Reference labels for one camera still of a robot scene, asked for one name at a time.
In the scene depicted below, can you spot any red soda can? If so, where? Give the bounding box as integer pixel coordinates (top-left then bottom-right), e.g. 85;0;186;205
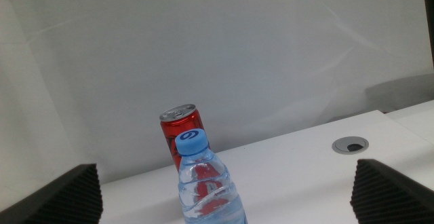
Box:
159;103;211;174

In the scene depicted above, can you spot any black vertical post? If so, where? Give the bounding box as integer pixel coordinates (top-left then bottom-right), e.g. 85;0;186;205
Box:
422;0;434;66

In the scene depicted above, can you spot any white backdrop curtain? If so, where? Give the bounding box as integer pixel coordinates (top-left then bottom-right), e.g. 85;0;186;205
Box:
0;0;434;198

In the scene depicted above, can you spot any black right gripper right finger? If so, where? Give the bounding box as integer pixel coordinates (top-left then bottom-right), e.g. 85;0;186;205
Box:
350;159;434;224

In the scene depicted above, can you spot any clear water bottle blue cap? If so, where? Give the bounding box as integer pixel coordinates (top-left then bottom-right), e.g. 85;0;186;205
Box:
174;128;248;224

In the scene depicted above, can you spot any round grey cable grommet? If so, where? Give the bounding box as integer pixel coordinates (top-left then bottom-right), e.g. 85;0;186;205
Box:
332;136;370;155

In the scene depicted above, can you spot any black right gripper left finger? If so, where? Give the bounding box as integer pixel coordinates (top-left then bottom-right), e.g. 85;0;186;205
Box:
0;164;104;224

